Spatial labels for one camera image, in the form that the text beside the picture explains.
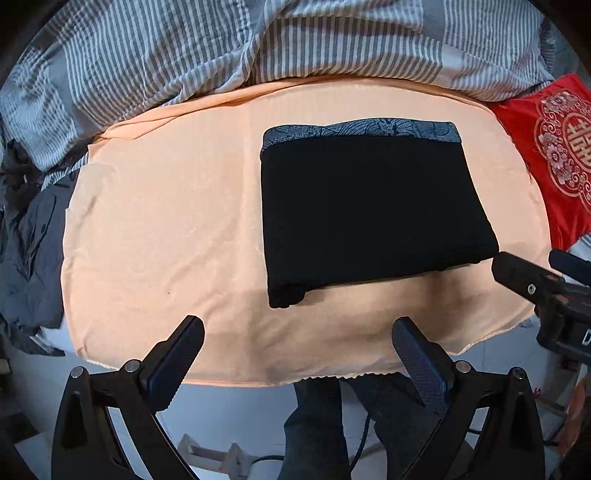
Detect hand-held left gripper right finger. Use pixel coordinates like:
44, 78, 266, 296
392, 316, 546, 480

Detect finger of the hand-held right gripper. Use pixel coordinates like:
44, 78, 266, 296
491, 251, 570, 306
549, 249, 591, 289

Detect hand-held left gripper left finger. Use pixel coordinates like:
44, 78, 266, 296
51, 315, 206, 480

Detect black pants with patterned waistband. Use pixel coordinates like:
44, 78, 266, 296
259, 117, 500, 310

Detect red embroidered cushion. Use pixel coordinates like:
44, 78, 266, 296
488, 73, 591, 254

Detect person's left leg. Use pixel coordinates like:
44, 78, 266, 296
279, 377, 352, 480

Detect orange bed sheet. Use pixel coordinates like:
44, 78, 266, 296
60, 76, 552, 386

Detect grey buttoned jacket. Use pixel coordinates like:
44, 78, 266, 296
0, 171, 88, 356

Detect dark crumpled cloth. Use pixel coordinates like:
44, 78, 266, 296
0, 137, 40, 199

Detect grey white striped blanket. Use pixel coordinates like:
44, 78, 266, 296
0, 0, 591, 259

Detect black cable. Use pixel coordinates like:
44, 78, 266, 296
348, 413, 372, 469

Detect light wooden frame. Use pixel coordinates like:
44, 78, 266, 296
178, 433, 280, 480

